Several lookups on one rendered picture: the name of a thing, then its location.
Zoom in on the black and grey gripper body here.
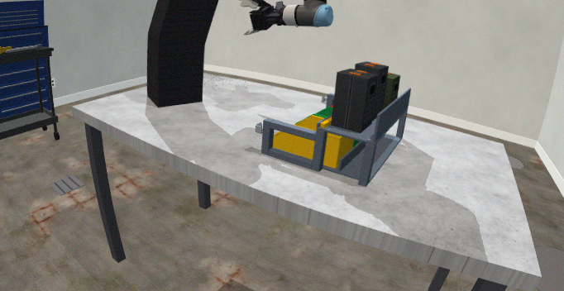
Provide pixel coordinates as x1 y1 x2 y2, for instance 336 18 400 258
249 4 287 31

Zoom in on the green open bin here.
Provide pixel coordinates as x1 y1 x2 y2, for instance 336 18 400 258
313 107 359 146

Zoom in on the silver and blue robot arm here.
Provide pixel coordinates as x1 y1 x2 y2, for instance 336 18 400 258
283 0 333 27

